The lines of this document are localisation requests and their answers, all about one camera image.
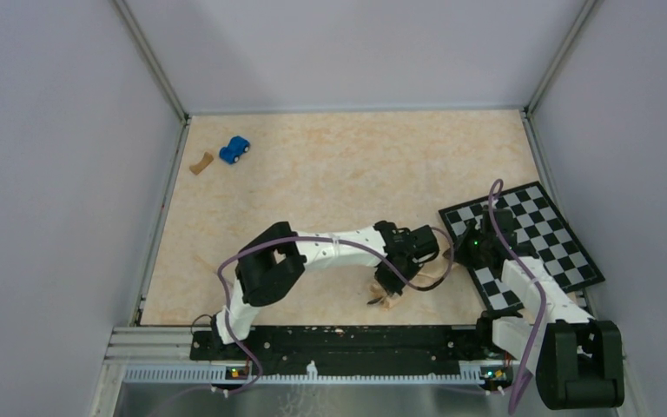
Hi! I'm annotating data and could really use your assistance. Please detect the orange cloth napkin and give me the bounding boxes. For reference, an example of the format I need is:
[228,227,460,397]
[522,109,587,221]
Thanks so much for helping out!
[368,255,452,311]

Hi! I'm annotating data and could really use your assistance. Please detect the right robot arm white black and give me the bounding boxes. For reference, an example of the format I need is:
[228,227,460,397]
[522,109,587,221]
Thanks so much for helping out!
[453,206,625,410]

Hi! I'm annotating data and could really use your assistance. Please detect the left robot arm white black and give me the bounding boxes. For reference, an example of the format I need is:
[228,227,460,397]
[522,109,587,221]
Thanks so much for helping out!
[210,221,439,359]

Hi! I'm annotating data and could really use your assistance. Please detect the black white checkerboard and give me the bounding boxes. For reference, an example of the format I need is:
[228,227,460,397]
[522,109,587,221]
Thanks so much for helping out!
[467,182,605,311]

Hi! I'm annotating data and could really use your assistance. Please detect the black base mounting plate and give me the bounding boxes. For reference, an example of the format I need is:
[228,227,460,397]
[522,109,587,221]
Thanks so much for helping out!
[189,325,517,376]

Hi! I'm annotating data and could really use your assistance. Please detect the blue toy car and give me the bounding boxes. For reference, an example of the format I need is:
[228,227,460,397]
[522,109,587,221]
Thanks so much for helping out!
[219,136,250,165]

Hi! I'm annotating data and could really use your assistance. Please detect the small brown wooden piece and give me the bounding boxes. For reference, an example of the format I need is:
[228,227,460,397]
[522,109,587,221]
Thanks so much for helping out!
[188,151,215,175]

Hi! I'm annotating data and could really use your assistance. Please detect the aluminium front rail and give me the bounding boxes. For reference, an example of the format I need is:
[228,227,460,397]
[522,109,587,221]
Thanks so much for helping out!
[102,325,628,386]

